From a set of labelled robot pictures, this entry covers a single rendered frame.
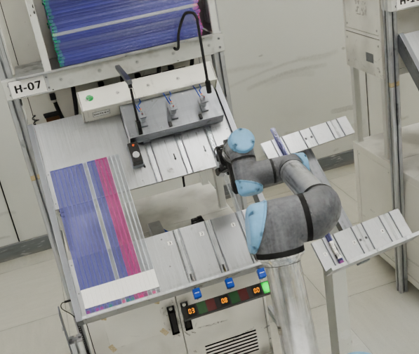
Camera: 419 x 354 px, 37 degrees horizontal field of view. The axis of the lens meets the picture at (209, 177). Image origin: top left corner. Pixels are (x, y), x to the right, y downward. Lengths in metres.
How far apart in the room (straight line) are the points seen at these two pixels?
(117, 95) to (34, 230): 1.94
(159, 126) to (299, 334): 0.97
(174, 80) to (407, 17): 1.06
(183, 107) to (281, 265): 0.92
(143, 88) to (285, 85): 1.96
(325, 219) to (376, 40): 1.43
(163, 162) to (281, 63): 1.98
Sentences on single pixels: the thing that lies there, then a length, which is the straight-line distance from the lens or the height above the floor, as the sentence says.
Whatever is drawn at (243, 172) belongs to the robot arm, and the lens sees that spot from 1.84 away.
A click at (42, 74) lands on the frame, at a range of 2.18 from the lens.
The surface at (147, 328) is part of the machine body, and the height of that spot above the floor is 0.39.
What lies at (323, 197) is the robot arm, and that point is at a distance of 1.51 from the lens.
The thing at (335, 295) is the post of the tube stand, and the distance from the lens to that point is 2.37.
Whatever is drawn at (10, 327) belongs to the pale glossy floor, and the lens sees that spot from 3.47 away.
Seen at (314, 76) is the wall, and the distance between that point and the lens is 4.16.
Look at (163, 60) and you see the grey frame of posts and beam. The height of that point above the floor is 1.33.
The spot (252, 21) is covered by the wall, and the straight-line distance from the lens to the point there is 3.93.
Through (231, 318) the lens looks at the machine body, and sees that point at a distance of 2.55.
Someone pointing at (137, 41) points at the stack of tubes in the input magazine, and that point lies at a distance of 2.20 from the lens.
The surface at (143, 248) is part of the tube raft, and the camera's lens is 2.07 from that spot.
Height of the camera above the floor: 1.83
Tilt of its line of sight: 24 degrees down
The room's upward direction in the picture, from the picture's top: 10 degrees counter-clockwise
